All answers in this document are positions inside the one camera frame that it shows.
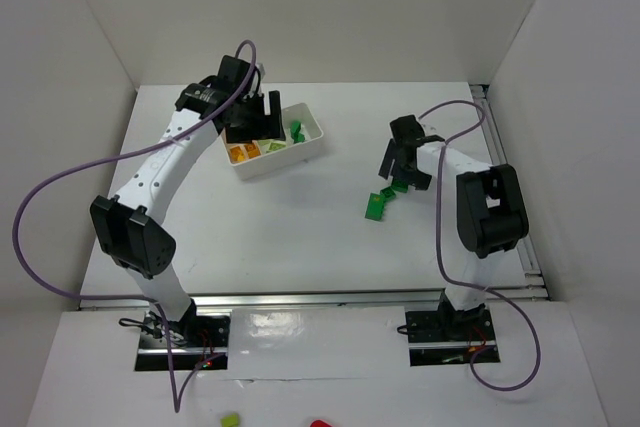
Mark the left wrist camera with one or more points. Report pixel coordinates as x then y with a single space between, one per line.
260 68

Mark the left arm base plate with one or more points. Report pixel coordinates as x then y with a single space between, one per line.
209 343

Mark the dark green lego square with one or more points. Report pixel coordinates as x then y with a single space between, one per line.
388 194

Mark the small orange lego brick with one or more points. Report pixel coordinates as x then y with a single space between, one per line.
237 154

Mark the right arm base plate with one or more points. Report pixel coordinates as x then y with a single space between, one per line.
444 337

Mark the green half round lego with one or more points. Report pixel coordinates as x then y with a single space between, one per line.
295 129

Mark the lime lego off table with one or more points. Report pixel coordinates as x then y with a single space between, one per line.
230 420

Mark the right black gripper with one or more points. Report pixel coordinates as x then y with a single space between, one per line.
405 167

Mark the aluminium rail front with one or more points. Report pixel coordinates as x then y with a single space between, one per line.
536 291

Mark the large dark green lego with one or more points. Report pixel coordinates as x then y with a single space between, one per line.
375 207

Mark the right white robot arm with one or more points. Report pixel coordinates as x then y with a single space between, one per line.
489 211

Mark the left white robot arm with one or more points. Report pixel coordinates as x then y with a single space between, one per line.
129 225

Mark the red object bottom edge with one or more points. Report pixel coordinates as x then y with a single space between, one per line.
319 423

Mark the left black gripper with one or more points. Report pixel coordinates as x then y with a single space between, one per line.
255 123

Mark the white divided plastic bin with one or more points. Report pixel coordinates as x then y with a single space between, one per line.
288 156

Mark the yellow orange lego brick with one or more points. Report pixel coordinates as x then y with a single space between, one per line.
252 150

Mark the small dark green lego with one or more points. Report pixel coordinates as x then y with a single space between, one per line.
298 137

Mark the lime green lego brick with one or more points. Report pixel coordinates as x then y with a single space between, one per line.
272 146

